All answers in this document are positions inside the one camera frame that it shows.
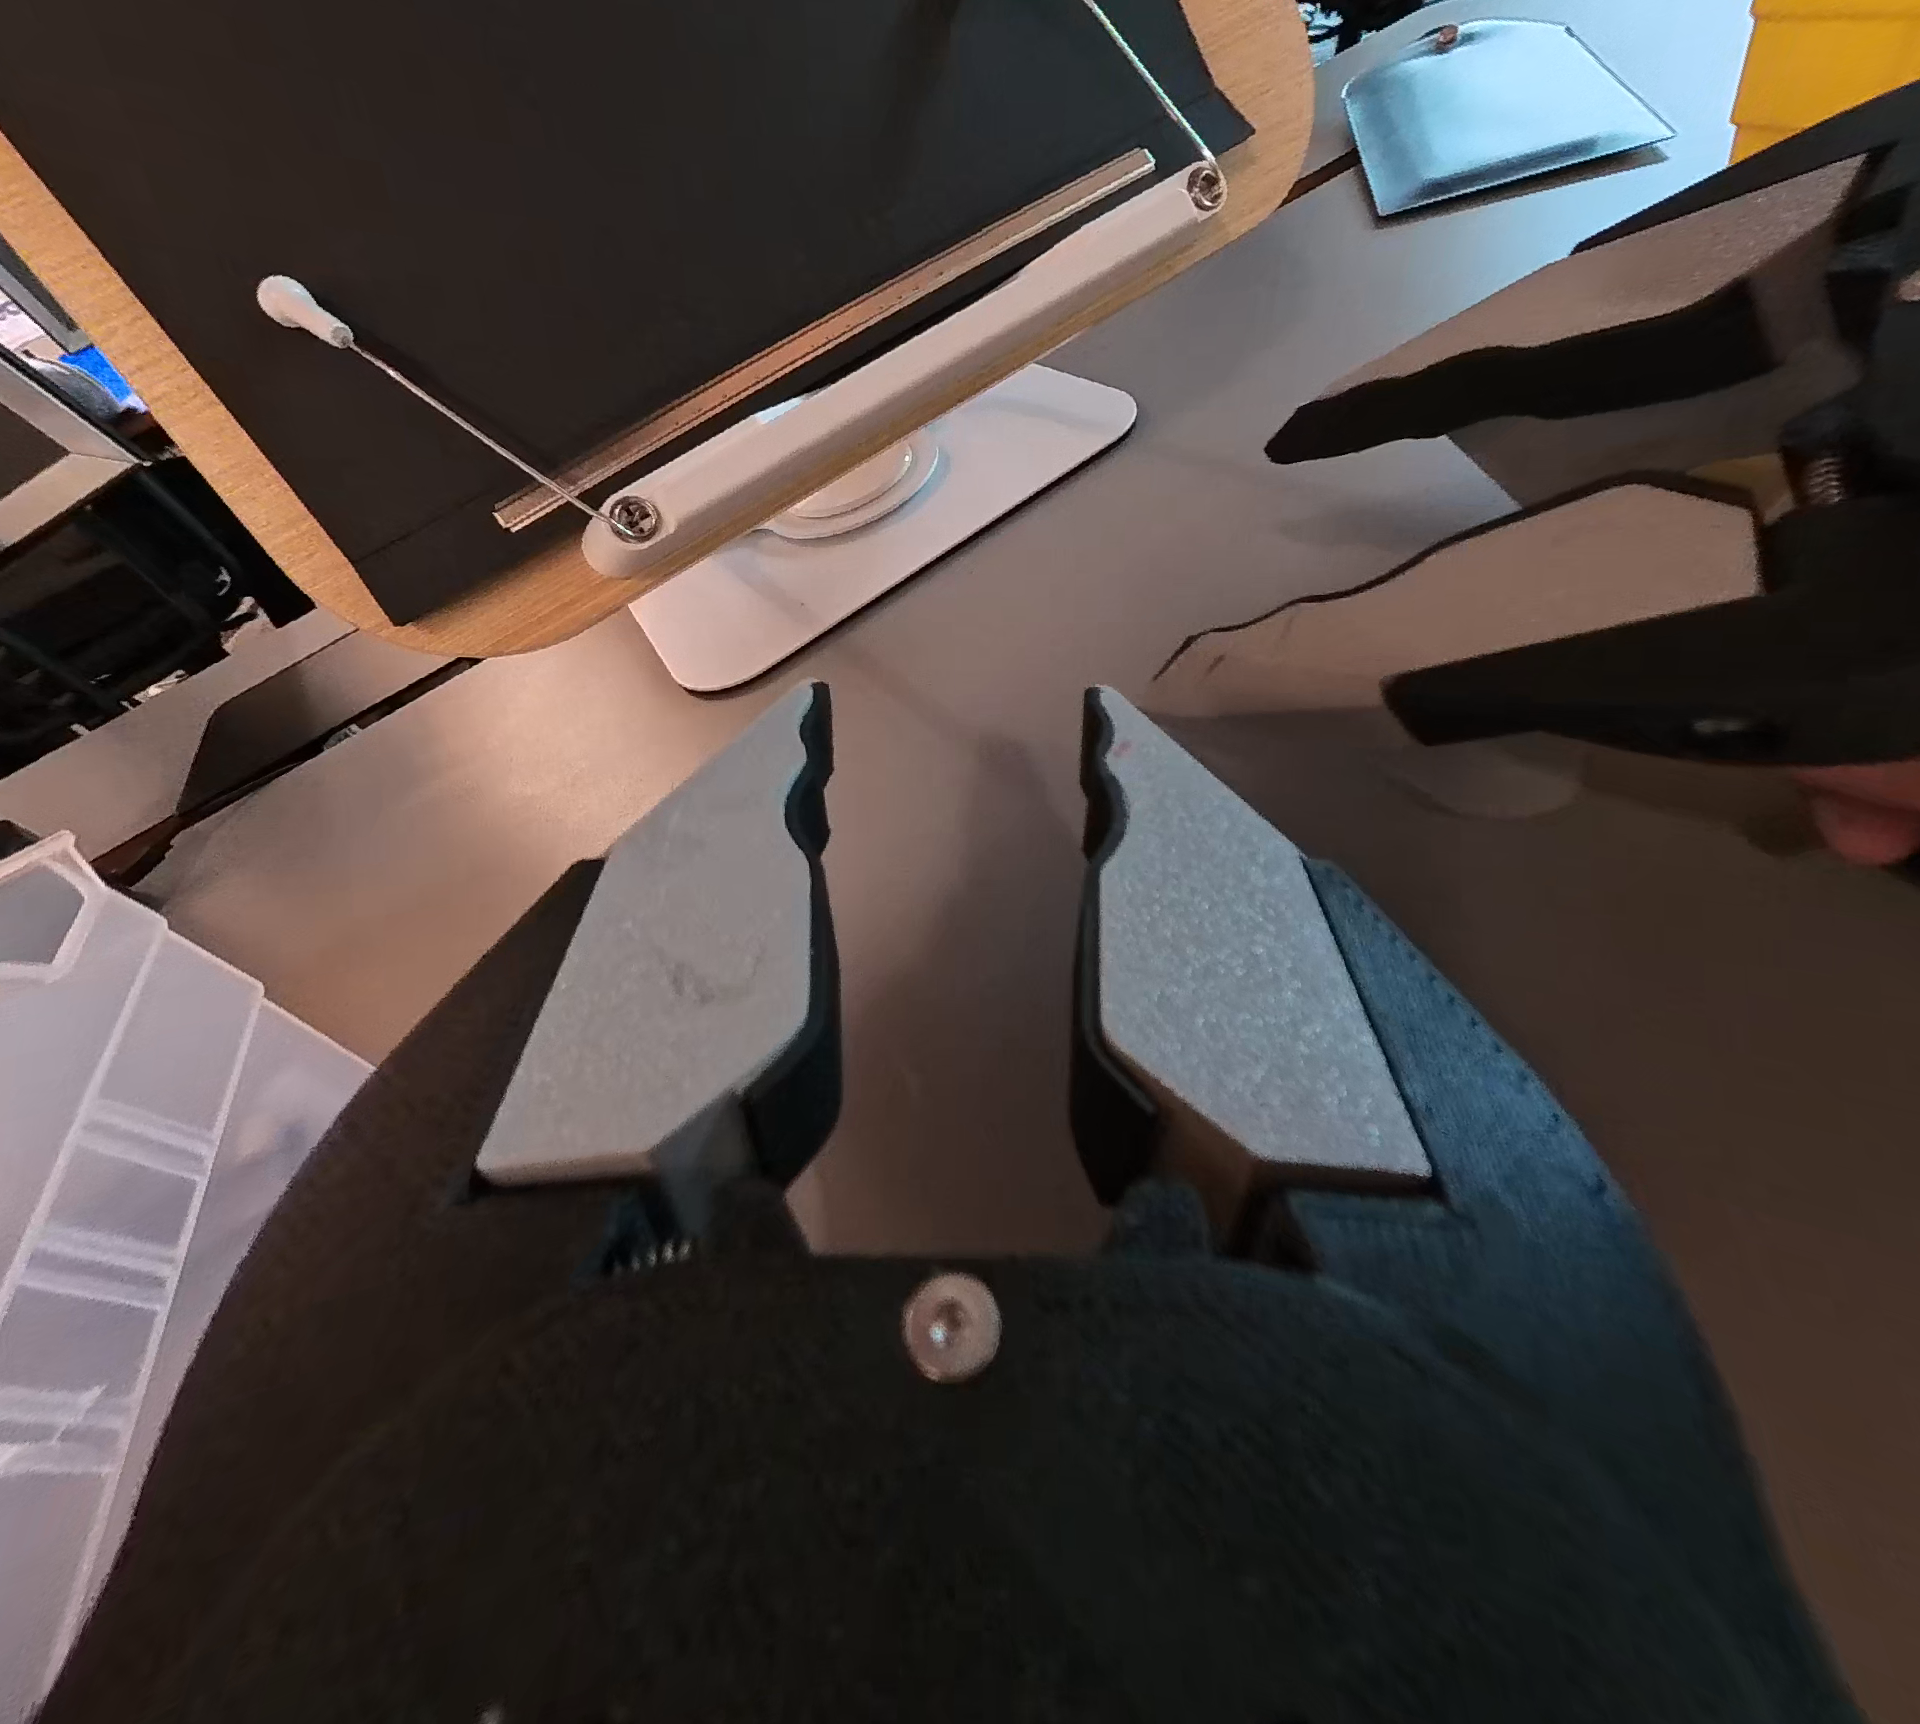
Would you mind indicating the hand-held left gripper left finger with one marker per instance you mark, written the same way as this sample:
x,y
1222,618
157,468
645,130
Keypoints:
x,y
660,989

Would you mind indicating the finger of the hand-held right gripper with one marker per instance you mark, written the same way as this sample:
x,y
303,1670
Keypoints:
x,y
1574,584
1695,269

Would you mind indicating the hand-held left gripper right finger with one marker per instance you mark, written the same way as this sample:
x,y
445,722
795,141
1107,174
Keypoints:
x,y
1244,1005

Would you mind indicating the clear plastic bin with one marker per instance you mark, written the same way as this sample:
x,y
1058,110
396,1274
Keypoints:
x,y
121,1154

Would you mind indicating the person's right hand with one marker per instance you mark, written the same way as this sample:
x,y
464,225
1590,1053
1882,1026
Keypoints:
x,y
1868,824

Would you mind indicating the silver foil pouch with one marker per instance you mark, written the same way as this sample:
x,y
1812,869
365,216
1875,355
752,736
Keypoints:
x,y
1501,113

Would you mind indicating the black paper sheet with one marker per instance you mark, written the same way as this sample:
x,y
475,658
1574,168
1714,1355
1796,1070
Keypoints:
x,y
524,105

